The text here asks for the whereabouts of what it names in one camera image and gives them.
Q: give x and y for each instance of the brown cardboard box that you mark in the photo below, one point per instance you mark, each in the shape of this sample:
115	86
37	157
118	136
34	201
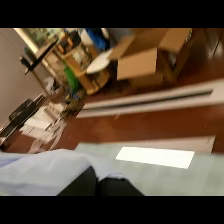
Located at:
136	63

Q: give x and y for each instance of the long white board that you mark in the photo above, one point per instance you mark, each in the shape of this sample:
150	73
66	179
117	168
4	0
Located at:
150	100

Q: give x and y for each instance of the light blue shirt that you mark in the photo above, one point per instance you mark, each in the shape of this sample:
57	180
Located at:
43	170

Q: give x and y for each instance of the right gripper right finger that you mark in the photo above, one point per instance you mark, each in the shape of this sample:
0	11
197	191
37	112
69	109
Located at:
116	188

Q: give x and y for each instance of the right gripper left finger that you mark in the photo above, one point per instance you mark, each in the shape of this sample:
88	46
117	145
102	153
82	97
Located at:
87	183

